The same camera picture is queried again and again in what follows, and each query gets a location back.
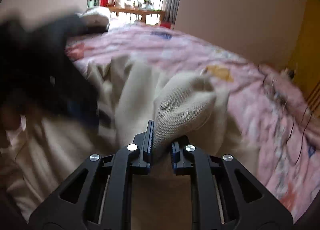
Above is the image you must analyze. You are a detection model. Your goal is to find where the black charging cable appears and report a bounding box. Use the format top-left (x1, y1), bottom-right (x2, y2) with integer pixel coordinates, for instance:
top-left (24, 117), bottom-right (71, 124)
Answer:
top-left (260, 69), bottom-right (316, 166)

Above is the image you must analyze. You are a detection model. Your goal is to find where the white folded garment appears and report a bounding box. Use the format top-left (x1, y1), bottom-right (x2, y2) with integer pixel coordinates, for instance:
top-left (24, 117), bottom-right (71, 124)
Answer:
top-left (80, 7), bottom-right (111, 33)

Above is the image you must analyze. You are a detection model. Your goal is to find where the pink patterned bed quilt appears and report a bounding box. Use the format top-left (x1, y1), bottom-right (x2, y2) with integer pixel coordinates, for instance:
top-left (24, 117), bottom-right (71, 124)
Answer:
top-left (66, 25), bottom-right (319, 221)

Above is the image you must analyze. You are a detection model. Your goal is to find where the red gift bag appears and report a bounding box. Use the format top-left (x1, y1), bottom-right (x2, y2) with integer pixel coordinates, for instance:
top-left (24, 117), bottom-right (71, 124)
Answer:
top-left (100, 0), bottom-right (116, 7)

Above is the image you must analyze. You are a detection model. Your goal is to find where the beige zip hoodie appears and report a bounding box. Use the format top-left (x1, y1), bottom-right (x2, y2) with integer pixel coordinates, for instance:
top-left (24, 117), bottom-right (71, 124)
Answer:
top-left (1, 56), bottom-right (259, 229)

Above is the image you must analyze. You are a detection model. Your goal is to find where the wooden bench table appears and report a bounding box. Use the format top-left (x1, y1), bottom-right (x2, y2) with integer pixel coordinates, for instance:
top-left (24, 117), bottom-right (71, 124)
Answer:
top-left (108, 7), bottom-right (165, 25)

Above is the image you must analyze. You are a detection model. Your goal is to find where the red shopping bag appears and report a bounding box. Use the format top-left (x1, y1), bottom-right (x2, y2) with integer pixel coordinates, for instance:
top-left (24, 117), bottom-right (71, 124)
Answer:
top-left (159, 21), bottom-right (174, 29)

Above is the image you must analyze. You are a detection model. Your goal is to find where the wooden headboard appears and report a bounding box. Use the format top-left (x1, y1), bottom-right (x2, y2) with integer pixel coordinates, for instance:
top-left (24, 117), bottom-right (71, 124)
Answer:
top-left (306, 81), bottom-right (320, 118)

